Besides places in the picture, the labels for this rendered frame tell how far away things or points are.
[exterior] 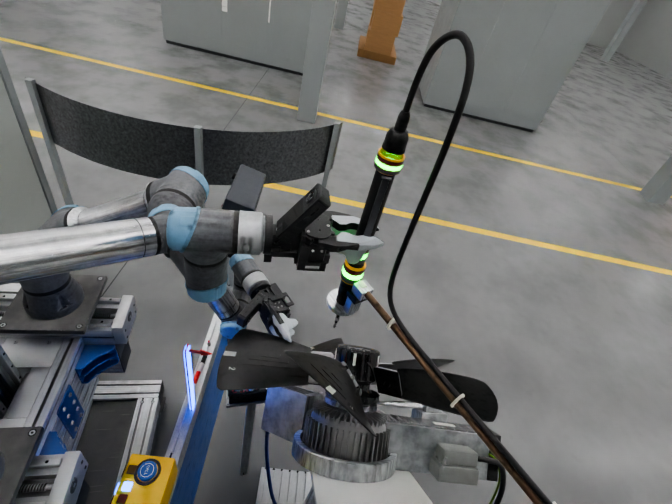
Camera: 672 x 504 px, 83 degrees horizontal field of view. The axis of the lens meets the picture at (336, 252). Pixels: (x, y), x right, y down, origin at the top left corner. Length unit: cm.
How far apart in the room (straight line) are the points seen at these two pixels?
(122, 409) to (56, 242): 147
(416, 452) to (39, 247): 93
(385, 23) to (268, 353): 804
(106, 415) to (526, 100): 683
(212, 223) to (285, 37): 620
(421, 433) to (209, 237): 75
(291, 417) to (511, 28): 636
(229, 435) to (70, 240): 166
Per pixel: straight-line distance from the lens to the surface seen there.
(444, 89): 688
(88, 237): 75
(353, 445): 100
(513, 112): 729
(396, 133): 59
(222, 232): 64
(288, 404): 116
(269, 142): 264
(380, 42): 876
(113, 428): 210
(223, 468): 218
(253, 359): 105
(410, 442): 111
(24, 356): 146
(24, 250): 73
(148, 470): 106
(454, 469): 110
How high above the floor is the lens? 207
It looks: 41 degrees down
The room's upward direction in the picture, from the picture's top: 15 degrees clockwise
